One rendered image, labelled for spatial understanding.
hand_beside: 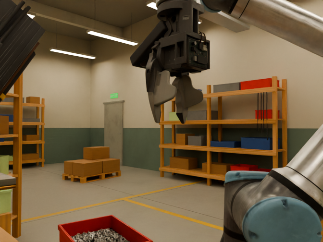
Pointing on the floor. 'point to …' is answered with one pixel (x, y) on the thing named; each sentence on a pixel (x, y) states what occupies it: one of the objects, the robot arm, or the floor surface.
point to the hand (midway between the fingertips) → (167, 116)
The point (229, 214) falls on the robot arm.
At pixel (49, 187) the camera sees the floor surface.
